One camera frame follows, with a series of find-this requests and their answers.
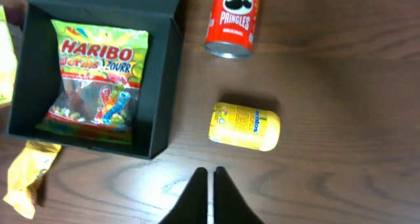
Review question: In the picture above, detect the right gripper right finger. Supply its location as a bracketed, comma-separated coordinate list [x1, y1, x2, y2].
[213, 166, 264, 224]

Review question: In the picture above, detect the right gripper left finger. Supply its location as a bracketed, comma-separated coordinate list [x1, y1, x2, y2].
[159, 168, 208, 224]

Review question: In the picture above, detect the yellow Mentos bottle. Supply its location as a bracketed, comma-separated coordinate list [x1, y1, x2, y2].
[209, 102, 281, 152]

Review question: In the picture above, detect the Haribo worms gummy bag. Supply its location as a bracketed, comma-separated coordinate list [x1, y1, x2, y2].
[37, 20, 149, 145]

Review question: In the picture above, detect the red Pringles can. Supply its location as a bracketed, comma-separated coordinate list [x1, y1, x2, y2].
[204, 0, 260, 58]

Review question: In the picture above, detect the yellow candy wrapper pack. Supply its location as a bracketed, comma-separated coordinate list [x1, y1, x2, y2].
[3, 141, 62, 219]

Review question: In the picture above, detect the black open gift box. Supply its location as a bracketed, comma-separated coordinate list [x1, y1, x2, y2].
[7, 0, 183, 159]

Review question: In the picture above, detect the green snack carton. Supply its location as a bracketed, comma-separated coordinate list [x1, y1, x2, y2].
[0, 5, 17, 106]

